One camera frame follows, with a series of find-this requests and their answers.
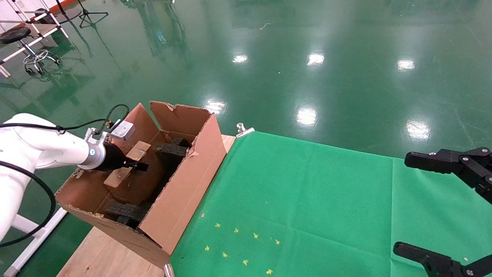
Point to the green table cloth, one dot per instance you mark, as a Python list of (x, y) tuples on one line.
[(326, 211)]

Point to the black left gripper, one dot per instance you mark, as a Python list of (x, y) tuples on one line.
[(113, 161)]

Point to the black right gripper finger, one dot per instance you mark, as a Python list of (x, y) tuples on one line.
[(434, 263), (453, 161)]

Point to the black round swivel stool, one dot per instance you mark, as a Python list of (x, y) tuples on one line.
[(15, 34)]

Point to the white desk frame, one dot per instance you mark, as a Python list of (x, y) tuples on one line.
[(27, 253)]

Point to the black foam padding block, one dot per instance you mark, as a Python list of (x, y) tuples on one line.
[(171, 150), (127, 211)]

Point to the large open brown carton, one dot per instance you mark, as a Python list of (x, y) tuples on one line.
[(184, 192)]

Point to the white pipe frame table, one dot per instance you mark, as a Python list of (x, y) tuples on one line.
[(42, 30)]

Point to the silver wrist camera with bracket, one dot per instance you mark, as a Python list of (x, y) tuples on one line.
[(123, 130)]

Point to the small brown cardboard box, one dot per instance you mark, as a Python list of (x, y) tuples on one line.
[(138, 184)]

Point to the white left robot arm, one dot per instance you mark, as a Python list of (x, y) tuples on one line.
[(34, 146)]

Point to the black tripod stand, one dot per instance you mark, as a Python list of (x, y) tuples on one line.
[(88, 14)]

